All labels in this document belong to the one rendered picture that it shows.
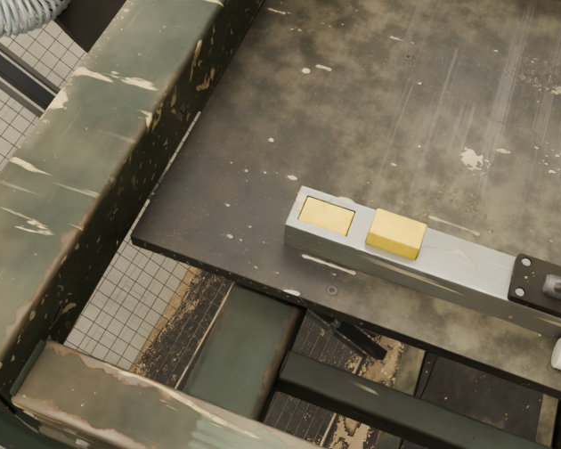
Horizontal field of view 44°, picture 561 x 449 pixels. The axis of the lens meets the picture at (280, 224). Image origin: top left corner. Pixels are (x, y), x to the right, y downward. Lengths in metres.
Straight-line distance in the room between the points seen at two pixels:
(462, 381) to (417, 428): 2.12
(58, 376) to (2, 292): 0.08
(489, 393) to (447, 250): 2.06
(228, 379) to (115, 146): 0.25
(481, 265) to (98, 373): 0.36
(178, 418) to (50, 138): 0.28
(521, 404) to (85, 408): 2.15
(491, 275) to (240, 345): 0.25
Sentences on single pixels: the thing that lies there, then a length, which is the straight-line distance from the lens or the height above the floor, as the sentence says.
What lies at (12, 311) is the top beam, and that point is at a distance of 0.60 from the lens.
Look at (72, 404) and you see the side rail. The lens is 0.61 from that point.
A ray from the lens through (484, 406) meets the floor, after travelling 2.71.
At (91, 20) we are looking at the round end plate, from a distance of 1.25.
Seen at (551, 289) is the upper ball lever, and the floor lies 1.46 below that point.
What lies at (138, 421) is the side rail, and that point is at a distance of 0.59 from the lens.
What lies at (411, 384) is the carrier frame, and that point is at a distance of 1.78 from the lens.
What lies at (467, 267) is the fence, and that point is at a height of 1.51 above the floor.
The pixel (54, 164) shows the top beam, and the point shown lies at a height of 1.86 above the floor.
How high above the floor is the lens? 1.93
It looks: 24 degrees down
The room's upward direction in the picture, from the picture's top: 51 degrees counter-clockwise
